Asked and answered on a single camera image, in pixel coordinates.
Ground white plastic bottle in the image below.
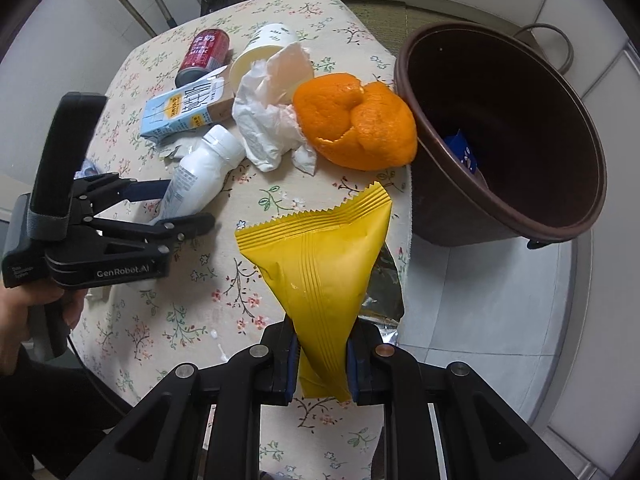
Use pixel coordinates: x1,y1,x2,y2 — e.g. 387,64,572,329
156,125,245,221

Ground yellow snack bag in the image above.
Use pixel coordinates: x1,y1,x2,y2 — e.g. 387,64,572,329
235,182,393,402

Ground light blue milk carton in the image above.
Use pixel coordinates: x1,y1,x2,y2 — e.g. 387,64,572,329
140,75,234,144

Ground white tissue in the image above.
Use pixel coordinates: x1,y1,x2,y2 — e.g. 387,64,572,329
232,42,317,176

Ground red soda can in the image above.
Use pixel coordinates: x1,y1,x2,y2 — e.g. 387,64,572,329
175,28,230,88

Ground white paper cup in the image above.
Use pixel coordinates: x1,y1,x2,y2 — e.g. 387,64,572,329
229,23,297,92

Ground orange peel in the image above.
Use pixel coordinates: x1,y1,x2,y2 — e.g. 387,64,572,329
292,73,418,171

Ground blue snack box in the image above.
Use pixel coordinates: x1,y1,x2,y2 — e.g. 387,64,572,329
445,131,477,174

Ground white kitchen cabinets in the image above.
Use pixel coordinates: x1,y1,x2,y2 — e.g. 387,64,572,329
75,0,639,479

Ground brown plastic trash bin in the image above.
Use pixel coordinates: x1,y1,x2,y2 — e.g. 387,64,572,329
394,22,606,248

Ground left hand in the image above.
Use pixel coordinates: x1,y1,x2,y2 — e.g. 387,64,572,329
0,280,87,376

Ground floral tablecloth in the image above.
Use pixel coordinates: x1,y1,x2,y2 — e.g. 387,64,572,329
72,0,411,479

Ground green floor mat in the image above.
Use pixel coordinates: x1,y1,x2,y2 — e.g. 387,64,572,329
346,1,433,55

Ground black hose loop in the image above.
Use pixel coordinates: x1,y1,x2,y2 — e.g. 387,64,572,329
512,22,575,76

